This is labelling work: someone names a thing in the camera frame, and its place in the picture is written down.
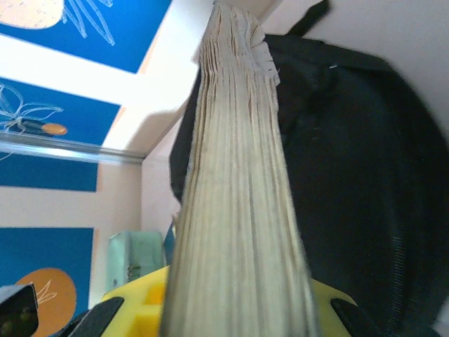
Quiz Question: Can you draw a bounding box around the Little Prince book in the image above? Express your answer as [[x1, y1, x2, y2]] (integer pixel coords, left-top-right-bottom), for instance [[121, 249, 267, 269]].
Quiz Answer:
[[159, 0, 322, 337]]

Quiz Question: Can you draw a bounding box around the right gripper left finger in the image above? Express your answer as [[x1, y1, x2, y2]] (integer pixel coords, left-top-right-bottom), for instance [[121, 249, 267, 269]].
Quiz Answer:
[[62, 265, 170, 337]]

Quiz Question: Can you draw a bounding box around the aluminium frame post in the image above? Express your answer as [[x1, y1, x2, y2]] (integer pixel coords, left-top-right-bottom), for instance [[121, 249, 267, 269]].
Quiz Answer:
[[0, 131, 145, 166]]

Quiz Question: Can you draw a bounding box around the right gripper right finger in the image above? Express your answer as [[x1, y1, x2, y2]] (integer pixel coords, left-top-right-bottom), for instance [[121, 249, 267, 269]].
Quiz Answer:
[[310, 277, 387, 337]]

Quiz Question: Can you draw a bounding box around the black backpack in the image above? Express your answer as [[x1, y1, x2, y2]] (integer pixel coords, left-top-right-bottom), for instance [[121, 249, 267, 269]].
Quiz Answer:
[[168, 0, 449, 337]]

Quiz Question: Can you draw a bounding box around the mint green zip pouch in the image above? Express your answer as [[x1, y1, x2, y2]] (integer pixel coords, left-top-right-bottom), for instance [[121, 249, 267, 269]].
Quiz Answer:
[[107, 230, 168, 294]]

